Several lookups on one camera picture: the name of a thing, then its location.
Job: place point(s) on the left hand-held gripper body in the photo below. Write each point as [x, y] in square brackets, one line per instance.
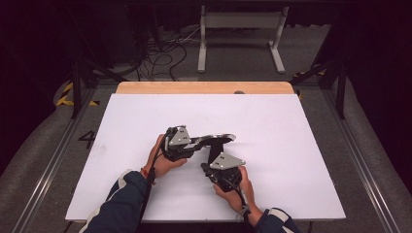
[178, 142]

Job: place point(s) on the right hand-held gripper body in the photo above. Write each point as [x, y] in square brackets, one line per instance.
[226, 170]

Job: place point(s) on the oval silver photo frame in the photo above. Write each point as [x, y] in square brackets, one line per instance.
[215, 139]

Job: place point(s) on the person's left hand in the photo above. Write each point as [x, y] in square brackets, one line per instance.
[162, 165]

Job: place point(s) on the person's right hand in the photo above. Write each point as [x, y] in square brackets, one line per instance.
[234, 199]

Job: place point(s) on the red wrist band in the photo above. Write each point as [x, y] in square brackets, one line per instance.
[145, 172]

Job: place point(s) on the white table sheet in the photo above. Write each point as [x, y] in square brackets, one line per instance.
[275, 129]

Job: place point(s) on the dark round table grommet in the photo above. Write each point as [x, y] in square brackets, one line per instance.
[239, 92]

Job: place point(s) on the black metal stand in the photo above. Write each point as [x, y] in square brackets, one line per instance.
[77, 84]
[340, 84]

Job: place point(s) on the white metal table frame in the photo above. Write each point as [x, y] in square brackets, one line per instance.
[241, 21]

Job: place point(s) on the aluminium floor rail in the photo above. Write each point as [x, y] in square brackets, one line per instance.
[48, 168]
[362, 168]

